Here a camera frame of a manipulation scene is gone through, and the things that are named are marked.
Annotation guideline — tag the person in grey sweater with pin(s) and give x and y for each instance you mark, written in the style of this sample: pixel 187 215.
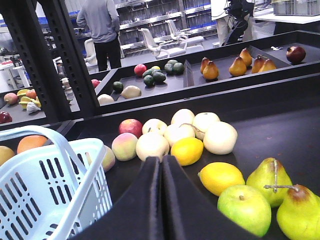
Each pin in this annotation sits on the person in grey sweater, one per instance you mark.
pixel 101 18

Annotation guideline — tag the orange with navel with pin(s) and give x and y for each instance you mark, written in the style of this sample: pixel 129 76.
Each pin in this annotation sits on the orange with navel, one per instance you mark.
pixel 30 142

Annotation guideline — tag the peach left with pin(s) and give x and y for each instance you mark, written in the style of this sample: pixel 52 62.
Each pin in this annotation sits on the peach left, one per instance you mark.
pixel 109 159

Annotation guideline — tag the green pear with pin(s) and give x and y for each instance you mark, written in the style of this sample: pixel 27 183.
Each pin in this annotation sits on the green pear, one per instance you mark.
pixel 270 172

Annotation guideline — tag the peach right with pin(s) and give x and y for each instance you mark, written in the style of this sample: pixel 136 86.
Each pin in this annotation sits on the peach right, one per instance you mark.
pixel 124 146

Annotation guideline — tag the yellow lemon near white pears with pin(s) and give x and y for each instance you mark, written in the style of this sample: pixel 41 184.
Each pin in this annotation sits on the yellow lemon near white pears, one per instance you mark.
pixel 187 151

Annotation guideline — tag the red apple by peaches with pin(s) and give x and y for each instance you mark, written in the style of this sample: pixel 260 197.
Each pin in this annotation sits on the red apple by peaches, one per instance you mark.
pixel 132 126

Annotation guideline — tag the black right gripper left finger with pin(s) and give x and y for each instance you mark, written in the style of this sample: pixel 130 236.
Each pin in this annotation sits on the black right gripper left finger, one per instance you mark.
pixel 136 215

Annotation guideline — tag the green apple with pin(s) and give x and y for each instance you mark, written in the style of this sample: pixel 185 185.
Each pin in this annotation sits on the green apple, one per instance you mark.
pixel 247 207

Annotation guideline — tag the peach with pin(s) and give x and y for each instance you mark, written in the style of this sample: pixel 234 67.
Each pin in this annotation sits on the peach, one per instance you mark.
pixel 109 159
pixel 124 146

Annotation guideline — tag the yellow lemon middle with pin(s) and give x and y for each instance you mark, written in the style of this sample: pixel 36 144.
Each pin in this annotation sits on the yellow lemon middle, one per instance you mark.
pixel 218 176

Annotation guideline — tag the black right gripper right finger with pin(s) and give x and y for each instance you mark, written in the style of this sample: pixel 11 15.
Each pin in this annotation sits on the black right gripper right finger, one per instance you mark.
pixel 188 214

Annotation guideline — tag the black wooden produce stand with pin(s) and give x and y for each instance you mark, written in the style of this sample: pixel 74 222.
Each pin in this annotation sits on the black wooden produce stand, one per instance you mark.
pixel 276 114

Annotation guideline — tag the light blue plastic basket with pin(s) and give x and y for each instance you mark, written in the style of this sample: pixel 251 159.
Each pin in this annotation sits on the light blue plastic basket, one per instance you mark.
pixel 52 192

